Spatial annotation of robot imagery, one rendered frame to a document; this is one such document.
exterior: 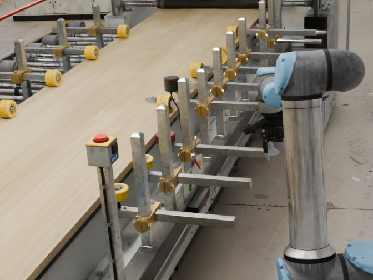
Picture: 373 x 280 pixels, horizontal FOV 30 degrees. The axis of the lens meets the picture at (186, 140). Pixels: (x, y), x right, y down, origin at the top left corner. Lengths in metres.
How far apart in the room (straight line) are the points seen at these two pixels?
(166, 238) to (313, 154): 0.77
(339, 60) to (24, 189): 1.21
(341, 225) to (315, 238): 1.95
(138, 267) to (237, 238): 1.54
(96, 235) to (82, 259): 0.13
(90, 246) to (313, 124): 0.96
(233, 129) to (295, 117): 1.47
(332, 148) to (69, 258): 2.90
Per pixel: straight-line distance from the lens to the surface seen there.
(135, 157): 2.28
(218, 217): 2.35
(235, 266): 3.61
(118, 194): 2.39
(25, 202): 2.44
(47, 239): 2.19
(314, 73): 1.93
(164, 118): 2.47
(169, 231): 2.54
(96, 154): 1.99
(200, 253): 3.73
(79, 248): 2.41
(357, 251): 2.08
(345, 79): 1.96
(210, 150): 2.80
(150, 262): 2.38
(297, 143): 1.95
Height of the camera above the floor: 1.97
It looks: 23 degrees down
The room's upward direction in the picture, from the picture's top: 4 degrees counter-clockwise
